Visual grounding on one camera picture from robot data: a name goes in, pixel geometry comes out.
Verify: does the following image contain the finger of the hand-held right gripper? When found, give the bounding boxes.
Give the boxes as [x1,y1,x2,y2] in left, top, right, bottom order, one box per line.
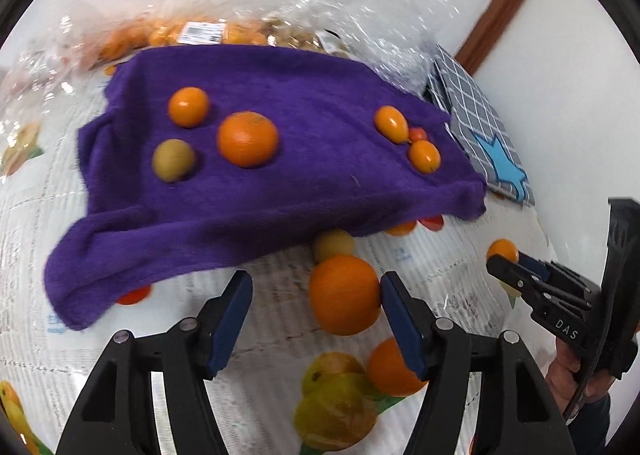
[486,255,593,321]
[517,253,603,298]

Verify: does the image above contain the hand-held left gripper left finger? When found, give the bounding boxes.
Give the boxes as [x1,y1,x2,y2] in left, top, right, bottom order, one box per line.
[55,270,254,455]

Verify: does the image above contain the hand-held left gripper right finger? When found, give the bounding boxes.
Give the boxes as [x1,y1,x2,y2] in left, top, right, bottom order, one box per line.
[380,271,576,455]

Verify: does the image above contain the large orange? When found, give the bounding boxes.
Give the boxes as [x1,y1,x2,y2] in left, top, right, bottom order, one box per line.
[308,255,383,337]
[368,336,428,397]
[217,111,279,169]

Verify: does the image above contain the brown-green round fruit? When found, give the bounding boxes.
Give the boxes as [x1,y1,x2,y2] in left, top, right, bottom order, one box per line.
[151,138,196,182]

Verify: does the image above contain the medium orange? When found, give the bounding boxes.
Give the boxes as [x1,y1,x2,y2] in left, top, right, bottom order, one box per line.
[167,86,210,128]

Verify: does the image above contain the person's right hand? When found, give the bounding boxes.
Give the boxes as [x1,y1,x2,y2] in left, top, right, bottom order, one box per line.
[545,336,613,406]

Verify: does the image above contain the red-orange fruit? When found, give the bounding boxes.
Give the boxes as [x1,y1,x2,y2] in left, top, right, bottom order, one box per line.
[115,283,152,306]

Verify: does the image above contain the pale yellow round fruit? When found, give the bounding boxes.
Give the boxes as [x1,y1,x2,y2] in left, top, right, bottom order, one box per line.
[313,229,356,265]

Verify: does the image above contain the purple towel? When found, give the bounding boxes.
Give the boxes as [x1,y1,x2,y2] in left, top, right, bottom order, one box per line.
[42,46,488,332]

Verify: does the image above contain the grey checked bag blue star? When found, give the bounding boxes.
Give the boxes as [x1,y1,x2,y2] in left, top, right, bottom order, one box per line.
[422,44,537,208]

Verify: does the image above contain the clear plastic bag of oranges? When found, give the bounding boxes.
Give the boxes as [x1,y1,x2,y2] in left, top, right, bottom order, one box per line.
[55,0,273,70]

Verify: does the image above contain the empty clear plastic bag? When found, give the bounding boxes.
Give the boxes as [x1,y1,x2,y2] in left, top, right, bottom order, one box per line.
[0,5,108,176]

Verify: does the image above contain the clear plastic bag of longans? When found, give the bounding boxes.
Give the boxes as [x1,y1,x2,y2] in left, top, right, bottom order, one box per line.
[225,0,463,98]

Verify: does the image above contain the brown wooden door frame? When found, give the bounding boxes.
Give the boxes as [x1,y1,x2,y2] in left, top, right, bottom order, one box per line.
[452,0,551,76]

